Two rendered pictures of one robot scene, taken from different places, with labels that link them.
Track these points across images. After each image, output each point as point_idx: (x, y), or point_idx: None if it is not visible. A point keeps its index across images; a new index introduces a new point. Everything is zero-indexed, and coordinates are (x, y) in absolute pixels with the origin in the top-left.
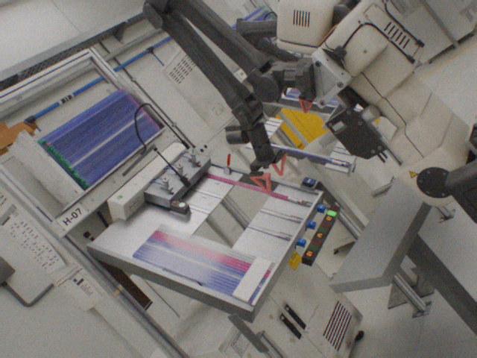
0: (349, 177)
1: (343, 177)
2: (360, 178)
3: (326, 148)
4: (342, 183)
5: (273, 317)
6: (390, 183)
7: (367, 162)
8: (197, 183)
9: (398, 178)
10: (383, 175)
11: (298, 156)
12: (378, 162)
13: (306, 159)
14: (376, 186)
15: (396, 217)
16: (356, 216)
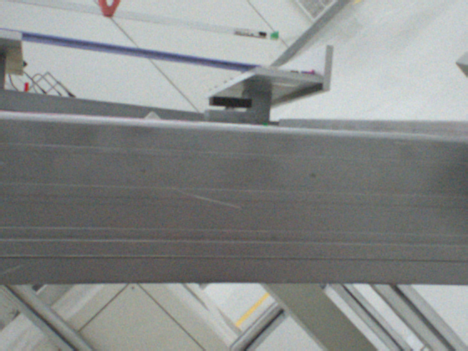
0: (167, 323)
1: (150, 325)
2: (195, 316)
3: (57, 303)
4: (147, 349)
5: None
6: (276, 302)
7: (185, 295)
8: None
9: (465, 56)
10: (222, 329)
11: (124, 113)
12: (200, 305)
13: (155, 118)
14: (228, 343)
15: None
16: (317, 286)
